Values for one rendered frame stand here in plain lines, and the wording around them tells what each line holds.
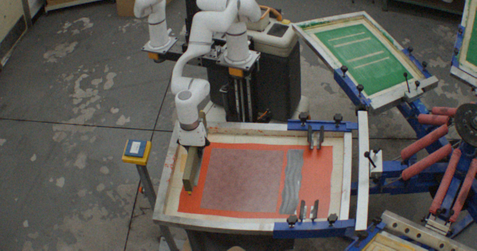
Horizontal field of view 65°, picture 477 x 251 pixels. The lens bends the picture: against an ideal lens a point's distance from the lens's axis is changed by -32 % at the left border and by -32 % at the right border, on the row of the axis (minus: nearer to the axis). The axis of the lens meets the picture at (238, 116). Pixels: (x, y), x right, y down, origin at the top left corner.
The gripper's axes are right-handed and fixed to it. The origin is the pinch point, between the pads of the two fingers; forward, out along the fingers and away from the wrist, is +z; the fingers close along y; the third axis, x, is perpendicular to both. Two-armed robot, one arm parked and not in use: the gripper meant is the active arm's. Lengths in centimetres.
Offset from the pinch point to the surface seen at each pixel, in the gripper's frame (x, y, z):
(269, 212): 17.7, -29.9, 14.4
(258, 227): 28.2, -27.3, 10.8
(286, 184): 2.9, -35.3, 14.3
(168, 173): 3.4, 12.5, 11.1
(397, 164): 0, -87, 6
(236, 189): 6.0, -15.4, 14.6
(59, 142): -96, 158, 111
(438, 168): 2, -113, 8
